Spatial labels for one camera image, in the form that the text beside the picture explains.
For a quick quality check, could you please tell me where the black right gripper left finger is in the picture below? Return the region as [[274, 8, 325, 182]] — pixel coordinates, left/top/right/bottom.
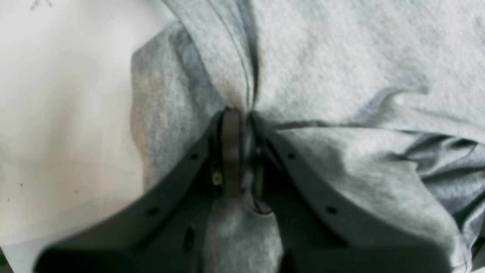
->
[[34, 110, 241, 273]]

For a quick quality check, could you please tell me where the grey t-shirt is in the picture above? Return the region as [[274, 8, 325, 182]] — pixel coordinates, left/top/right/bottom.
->
[[131, 0, 484, 273]]

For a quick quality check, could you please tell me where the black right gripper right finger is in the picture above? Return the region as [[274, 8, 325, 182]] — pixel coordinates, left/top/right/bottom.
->
[[252, 114, 451, 273]]

